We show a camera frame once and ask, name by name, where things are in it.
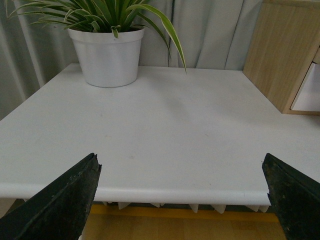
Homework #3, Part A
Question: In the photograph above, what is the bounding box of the green spider plant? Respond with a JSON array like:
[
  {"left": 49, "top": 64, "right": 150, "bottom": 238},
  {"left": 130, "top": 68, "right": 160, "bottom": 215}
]
[{"left": 4, "top": 0, "right": 186, "bottom": 66}]

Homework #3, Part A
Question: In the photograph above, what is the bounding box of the grey curtain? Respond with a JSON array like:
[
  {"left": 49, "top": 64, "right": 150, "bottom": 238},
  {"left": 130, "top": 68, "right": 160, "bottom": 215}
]
[{"left": 0, "top": 0, "right": 262, "bottom": 118}]

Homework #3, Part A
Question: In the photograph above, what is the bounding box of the white drawer front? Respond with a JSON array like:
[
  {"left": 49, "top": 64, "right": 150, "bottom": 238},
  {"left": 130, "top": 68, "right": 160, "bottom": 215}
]
[{"left": 291, "top": 62, "right": 320, "bottom": 112}]

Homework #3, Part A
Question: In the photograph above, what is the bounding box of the light wooden drawer cabinet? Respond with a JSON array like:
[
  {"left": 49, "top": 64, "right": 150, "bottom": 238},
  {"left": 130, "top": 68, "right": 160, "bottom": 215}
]
[{"left": 243, "top": 0, "right": 320, "bottom": 115}]

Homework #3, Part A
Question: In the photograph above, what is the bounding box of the white plastic flower pot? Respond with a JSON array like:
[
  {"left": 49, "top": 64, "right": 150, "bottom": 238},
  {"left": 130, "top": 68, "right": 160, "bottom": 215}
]
[{"left": 67, "top": 28, "right": 145, "bottom": 88}]

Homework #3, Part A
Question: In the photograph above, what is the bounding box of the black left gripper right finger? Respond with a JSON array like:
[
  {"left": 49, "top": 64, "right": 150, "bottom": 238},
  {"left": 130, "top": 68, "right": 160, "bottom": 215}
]
[{"left": 262, "top": 153, "right": 320, "bottom": 240}]

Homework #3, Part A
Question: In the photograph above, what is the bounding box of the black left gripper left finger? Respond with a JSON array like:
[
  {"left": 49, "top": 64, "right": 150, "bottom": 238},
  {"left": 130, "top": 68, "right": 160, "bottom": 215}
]
[{"left": 0, "top": 153, "right": 102, "bottom": 240}]

